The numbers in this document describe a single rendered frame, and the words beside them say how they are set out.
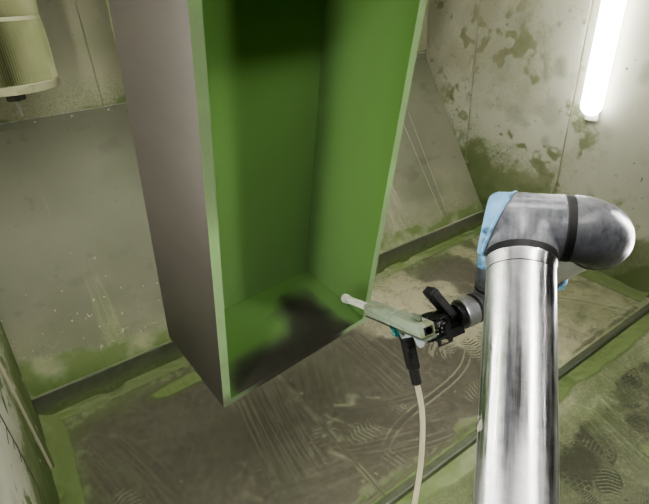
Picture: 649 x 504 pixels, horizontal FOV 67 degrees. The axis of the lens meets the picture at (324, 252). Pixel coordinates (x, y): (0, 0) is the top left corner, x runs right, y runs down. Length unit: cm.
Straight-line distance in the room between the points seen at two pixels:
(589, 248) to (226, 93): 96
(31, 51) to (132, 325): 113
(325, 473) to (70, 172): 163
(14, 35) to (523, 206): 174
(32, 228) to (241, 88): 125
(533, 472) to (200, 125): 77
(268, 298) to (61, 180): 108
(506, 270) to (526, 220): 9
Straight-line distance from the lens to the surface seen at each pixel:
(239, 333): 173
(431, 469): 190
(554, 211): 89
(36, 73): 212
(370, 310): 147
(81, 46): 248
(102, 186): 240
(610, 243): 92
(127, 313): 231
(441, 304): 141
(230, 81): 139
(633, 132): 279
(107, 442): 218
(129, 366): 233
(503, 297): 82
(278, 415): 206
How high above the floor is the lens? 156
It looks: 29 degrees down
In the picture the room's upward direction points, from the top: 3 degrees counter-clockwise
